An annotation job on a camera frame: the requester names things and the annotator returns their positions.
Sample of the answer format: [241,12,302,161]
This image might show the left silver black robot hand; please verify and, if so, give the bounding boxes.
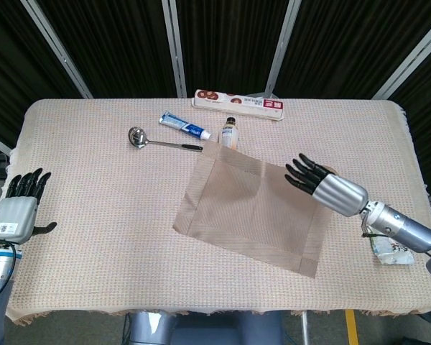
[0,167,58,246]

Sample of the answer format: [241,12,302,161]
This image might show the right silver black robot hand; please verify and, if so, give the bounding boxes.
[284,153,369,218]

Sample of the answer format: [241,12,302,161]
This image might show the brown woven placemat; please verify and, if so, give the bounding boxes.
[172,139,333,280]

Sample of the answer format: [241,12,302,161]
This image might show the beige woven tablecloth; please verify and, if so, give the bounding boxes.
[1,97,431,328]

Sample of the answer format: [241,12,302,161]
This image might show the white snack bag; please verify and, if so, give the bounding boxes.
[370,235,416,266]

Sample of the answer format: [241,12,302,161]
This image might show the dark pleated screen panel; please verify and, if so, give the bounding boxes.
[274,0,431,100]
[35,0,177,100]
[175,0,292,98]
[389,53,431,202]
[0,0,84,148]

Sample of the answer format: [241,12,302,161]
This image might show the orange drink bottle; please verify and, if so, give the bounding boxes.
[219,116,241,150]

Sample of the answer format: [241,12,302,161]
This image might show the long white cardboard box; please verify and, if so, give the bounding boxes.
[191,88,287,122]

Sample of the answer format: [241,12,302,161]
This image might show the silver table leg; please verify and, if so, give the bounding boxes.
[298,310,310,345]

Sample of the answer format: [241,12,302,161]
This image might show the blue white toothpaste tube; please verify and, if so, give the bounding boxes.
[159,111,213,140]

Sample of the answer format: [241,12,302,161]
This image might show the grey blue robot torso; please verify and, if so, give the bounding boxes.
[124,310,284,345]

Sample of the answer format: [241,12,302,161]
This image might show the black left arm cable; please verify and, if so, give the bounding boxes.
[0,241,18,312]

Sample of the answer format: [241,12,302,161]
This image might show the steel ladle black handle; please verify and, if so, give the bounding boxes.
[127,126,204,153]

